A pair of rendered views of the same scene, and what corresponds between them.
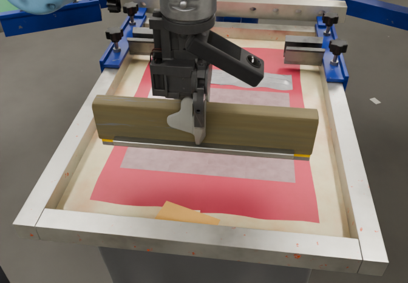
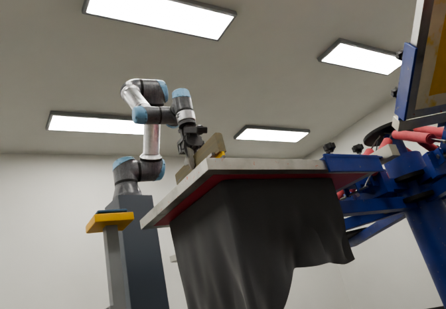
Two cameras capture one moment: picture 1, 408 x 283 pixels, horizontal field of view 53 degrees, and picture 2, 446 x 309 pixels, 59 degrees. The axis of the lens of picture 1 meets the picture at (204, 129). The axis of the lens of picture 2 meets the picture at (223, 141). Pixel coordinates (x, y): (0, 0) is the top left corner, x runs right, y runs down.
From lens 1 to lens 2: 149 cm
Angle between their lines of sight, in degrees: 78
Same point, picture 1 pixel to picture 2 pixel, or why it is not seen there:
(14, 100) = not seen: outside the picture
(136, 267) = (187, 270)
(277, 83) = not seen: hidden behind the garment
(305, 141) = (215, 145)
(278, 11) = not seen: hidden behind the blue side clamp
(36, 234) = (143, 222)
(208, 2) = (183, 113)
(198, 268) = (202, 254)
